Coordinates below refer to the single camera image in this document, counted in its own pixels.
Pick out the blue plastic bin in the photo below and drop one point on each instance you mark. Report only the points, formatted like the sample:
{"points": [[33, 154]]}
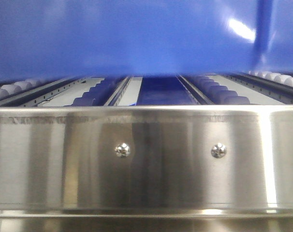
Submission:
{"points": [[53, 38]]}

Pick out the roller conveyor rack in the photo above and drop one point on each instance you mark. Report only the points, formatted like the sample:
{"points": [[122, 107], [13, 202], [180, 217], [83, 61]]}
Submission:
{"points": [[262, 88]]}

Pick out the left silver screw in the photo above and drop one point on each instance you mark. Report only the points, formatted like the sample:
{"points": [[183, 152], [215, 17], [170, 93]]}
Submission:
{"points": [[123, 150]]}

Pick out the silver screw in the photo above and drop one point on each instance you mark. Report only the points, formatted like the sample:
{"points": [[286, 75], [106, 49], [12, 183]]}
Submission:
{"points": [[219, 150], [123, 150]]}

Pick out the stainless steel end plate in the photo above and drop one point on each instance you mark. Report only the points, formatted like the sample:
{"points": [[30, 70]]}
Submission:
{"points": [[59, 171]]}

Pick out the right silver screw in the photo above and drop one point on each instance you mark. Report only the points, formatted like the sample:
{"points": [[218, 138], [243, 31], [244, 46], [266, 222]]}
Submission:
{"points": [[219, 150]]}

